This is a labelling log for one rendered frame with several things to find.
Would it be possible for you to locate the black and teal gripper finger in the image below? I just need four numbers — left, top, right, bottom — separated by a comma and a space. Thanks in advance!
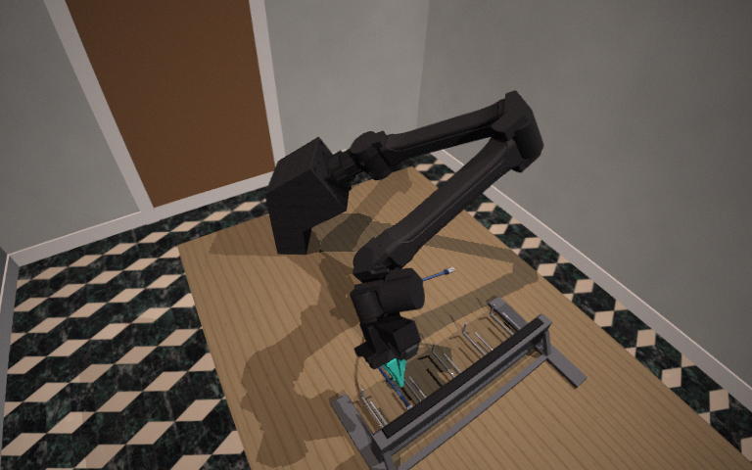
382, 358, 402, 387
396, 357, 406, 386

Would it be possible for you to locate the blue patch cord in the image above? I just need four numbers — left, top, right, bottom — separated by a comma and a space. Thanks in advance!
379, 271, 446, 401

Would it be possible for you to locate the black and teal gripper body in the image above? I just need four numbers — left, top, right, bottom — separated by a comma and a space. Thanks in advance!
354, 317, 397, 369

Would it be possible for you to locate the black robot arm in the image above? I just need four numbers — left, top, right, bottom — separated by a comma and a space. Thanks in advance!
317, 90, 543, 361

